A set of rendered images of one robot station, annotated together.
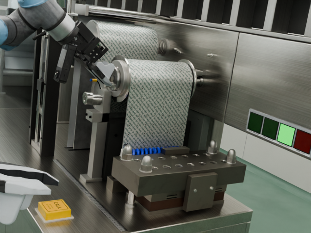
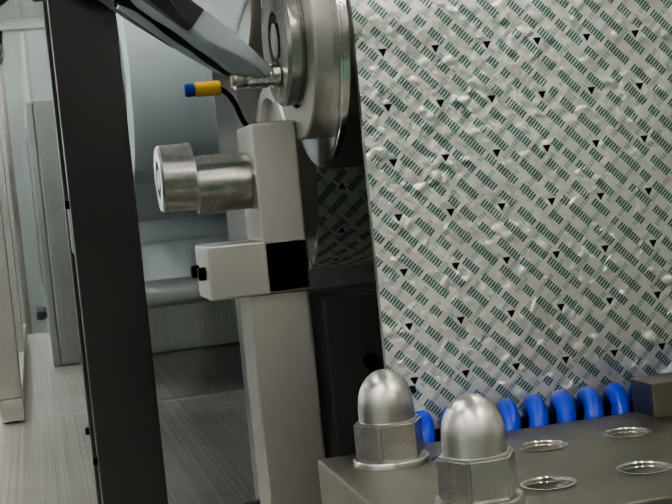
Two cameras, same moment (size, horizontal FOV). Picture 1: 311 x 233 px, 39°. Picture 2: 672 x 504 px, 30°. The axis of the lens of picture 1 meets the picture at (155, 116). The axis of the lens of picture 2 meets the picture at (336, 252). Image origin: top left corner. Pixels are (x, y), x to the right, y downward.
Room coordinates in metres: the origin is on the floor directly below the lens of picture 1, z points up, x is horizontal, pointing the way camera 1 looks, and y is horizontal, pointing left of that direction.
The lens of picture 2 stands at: (0.67, -0.12, 1.16)
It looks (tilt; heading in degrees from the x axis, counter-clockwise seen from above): 3 degrees down; 20
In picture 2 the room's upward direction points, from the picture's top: 6 degrees counter-clockwise
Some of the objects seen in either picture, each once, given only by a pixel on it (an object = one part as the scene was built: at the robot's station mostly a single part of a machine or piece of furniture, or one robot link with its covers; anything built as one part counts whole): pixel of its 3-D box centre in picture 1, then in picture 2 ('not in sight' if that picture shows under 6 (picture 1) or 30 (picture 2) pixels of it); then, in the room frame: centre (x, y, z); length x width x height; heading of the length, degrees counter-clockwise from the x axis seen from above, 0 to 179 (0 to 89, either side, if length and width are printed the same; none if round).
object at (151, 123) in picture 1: (156, 125); (579, 260); (1.37, -0.01, 1.11); 0.23 x 0.01 x 0.18; 124
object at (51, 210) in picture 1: (54, 209); not in sight; (1.08, 0.24, 0.91); 0.07 x 0.07 x 0.02; 34
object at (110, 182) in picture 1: (147, 180); not in sight; (1.37, 0.00, 0.92); 0.28 x 0.04 x 0.04; 124
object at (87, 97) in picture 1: (87, 98); (175, 178); (1.33, 0.22, 1.18); 0.04 x 0.02 x 0.04; 34
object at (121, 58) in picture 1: (118, 78); (312, 38); (1.35, 0.13, 1.25); 0.15 x 0.01 x 0.15; 34
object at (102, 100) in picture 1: (94, 136); (259, 381); (1.35, 0.19, 1.05); 0.06 x 0.05 x 0.31; 124
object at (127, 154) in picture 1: (127, 152); (386, 415); (1.23, 0.07, 1.05); 0.04 x 0.04 x 0.04
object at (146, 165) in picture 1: (146, 163); (474, 448); (1.16, 0.01, 1.05); 0.04 x 0.04 x 0.04
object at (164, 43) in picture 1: (157, 46); not in sight; (1.72, 0.03, 1.33); 0.07 x 0.07 x 0.07; 34
